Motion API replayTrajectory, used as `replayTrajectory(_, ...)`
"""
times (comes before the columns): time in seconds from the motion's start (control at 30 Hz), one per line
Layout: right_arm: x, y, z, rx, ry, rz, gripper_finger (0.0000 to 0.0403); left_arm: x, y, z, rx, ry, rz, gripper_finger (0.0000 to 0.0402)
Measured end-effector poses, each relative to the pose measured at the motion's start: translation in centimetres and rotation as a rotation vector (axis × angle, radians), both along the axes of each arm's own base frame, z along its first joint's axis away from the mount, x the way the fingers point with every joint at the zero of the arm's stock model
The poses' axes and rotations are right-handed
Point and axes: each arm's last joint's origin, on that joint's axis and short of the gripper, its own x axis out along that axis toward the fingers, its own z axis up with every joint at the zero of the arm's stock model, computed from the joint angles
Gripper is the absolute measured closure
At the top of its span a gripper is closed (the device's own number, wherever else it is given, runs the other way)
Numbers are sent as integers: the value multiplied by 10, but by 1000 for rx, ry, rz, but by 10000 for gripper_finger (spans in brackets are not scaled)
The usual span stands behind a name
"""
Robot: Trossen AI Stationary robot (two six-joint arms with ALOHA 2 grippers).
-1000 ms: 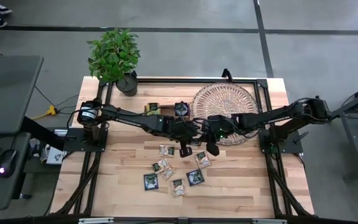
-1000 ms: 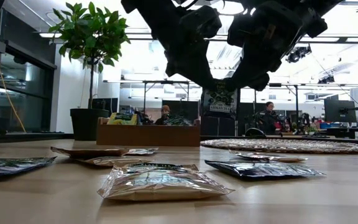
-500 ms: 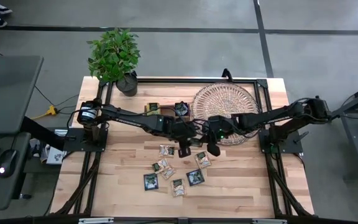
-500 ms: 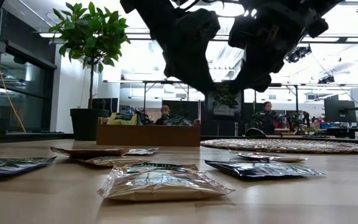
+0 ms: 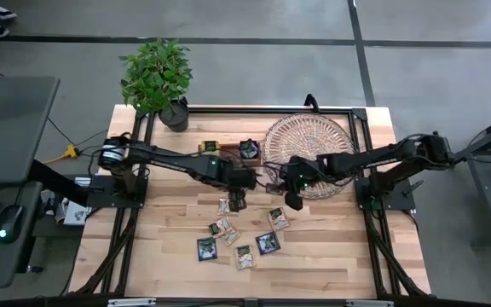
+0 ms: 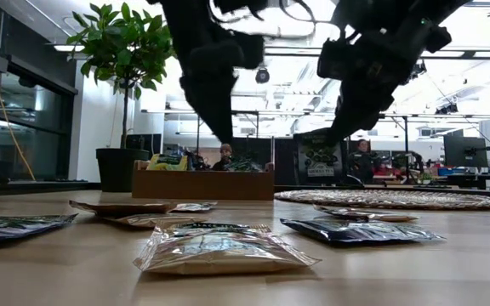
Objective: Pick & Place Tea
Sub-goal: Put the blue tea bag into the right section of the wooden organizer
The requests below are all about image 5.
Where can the black desk leg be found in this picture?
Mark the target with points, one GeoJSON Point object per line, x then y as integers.
{"type": "Point", "coordinates": [58, 183]}

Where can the yellow-green tea packet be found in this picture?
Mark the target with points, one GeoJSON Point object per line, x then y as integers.
{"type": "Point", "coordinates": [210, 146]}

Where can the black metal stand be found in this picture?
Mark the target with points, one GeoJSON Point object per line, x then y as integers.
{"type": "Point", "coordinates": [490, 200]}

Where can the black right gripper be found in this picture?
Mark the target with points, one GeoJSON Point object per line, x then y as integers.
{"type": "Point", "coordinates": [305, 175]}

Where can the black aluminium table frame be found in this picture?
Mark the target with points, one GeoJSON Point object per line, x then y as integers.
{"type": "Point", "coordinates": [250, 111]}

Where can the white cardboard box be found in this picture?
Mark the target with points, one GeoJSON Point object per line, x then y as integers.
{"type": "Point", "coordinates": [75, 213]}

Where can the round woven wicker tray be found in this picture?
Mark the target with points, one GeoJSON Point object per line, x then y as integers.
{"type": "Point", "coordinates": [309, 136]}

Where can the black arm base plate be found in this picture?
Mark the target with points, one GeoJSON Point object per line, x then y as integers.
{"type": "Point", "coordinates": [100, 196]}
{"type": "Point", "coordinates": [399, 198]}

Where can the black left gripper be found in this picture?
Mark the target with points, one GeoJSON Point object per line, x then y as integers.
{"type": "Point", "coordinates": [233, 178]}

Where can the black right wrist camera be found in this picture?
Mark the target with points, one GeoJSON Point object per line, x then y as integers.
{"type": "Point", "coordinates": [294, 201]}

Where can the dark blue tea packet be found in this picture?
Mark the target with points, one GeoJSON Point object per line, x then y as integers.
{"type": "Point", "coordinates": [207, 249]}
{"type": "Point", "coordinates": [249, 149]}
{"type": "Point", "coordinates": [267, 243]}

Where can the silver packet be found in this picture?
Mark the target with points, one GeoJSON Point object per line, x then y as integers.
{"type": "Point", "coordinates": [279, 219]}

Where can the black table clamp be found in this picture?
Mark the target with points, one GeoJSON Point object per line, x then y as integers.
{"type": "Point", "coordinates": [311, 102]}

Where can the black lit computer mouse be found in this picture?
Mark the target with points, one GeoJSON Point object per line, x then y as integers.
{"type": "Point", "coordinates": [10, 221]}

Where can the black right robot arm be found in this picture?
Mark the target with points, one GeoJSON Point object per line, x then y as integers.
{"type": "Point", "coordinates": [369, 155]}

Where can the silver metal bracket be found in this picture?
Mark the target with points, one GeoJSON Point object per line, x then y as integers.
{"type": "Point", "coordinates": [369, 303]}
{"type": "Point", "coordinates": [131, 302]}

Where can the wooden tea organizer box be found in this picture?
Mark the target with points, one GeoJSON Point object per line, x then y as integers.
{"type": "Point", "coordinates": [229, 150]}

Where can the green potted plant black pot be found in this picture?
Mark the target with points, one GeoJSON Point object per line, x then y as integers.
{"type": "Point", "coordinates": [156, 77]}

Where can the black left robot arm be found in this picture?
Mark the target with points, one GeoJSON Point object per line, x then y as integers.
{"type": "Point", "coordinates": [164, 158]}

